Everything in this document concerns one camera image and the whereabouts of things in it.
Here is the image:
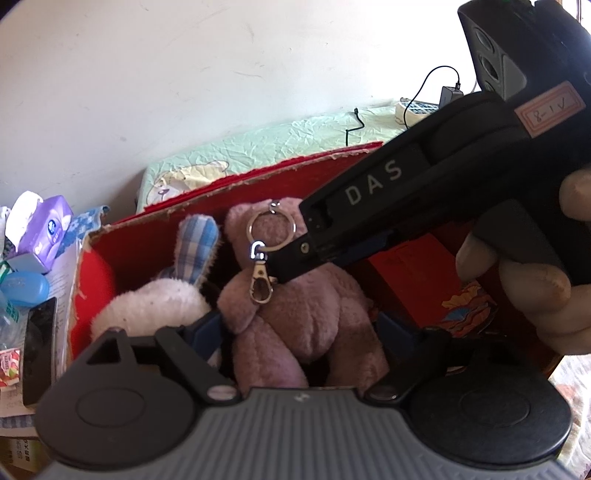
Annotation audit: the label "mauve plush teddy bear keychain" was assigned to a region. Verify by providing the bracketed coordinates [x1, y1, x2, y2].
[217, 197, 389, 395]

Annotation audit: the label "person's right hand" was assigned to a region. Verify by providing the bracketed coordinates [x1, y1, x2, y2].
[455, 166, 591, 356]

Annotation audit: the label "black power adapter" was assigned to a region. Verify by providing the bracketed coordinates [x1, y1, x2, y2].
[438, 86, 464, 109]

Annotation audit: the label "white plush bunny plaid ears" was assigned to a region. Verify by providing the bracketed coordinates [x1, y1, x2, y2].
[90, 214, 221, 340]

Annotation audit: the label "white power strip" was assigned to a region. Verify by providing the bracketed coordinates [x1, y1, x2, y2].
[394, 98, 439, 128]

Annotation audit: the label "red cardboard box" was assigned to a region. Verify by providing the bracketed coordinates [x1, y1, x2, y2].
[67, 140, 500, 361]

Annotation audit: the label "black smartphone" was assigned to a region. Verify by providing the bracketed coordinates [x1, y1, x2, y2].
[22, 297, 57, 409]

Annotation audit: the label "small red white packet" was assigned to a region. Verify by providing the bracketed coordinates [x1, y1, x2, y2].
[0, 348, 21, 389]

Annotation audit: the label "blue plastic case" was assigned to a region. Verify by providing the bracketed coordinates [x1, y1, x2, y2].
[1, 271, 50, 308]

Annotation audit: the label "purple tissue pack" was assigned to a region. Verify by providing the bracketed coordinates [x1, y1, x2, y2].
[5, 191, 73, 274]

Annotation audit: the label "black charger cable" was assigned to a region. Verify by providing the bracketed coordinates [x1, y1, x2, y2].
[344, 65, 463, 148]

